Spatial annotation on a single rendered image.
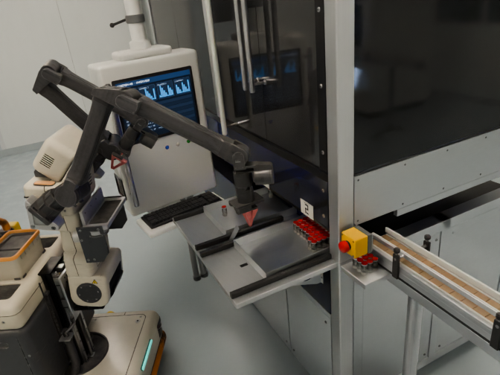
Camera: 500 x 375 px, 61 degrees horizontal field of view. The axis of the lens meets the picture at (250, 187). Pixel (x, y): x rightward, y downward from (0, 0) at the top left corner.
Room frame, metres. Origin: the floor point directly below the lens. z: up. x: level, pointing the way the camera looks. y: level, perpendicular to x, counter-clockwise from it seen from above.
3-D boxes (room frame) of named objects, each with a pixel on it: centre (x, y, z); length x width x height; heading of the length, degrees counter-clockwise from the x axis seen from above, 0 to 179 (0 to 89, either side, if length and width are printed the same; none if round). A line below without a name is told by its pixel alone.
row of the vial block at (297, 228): (1.41, -0.20, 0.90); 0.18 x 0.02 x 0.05; 25
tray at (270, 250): (1.37, -0.12, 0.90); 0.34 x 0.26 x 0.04; 115
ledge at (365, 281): (1.20, -0.38, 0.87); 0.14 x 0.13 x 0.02; 114
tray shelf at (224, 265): (1.50, 0.01, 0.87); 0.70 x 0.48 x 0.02; 24
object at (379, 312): (2.38, -0.32, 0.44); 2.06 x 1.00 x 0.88; 24
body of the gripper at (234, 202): (1.24, 0.02, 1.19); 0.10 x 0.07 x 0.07; 114
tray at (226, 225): (1.69, 0.02, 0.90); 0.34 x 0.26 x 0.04; 114
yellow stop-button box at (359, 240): (1.19, -0.33, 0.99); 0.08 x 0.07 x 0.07; 114
